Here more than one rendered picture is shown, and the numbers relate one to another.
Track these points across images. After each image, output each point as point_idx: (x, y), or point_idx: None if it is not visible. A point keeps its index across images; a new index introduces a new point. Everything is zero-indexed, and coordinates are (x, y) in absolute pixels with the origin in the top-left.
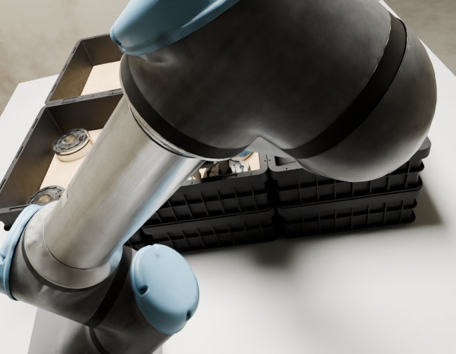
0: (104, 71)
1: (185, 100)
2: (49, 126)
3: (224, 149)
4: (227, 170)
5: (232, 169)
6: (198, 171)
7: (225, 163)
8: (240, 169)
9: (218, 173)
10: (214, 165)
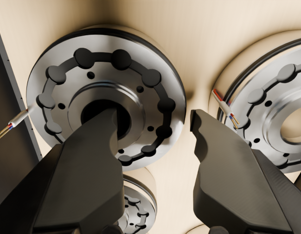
0: None
1: None
2: None
3: None
4: (91, 119)
5: (77, 122)
6: (202, 132)
7: (78, 141)
8: (54, 119)
9: (130, 118)
10: (145, 153)
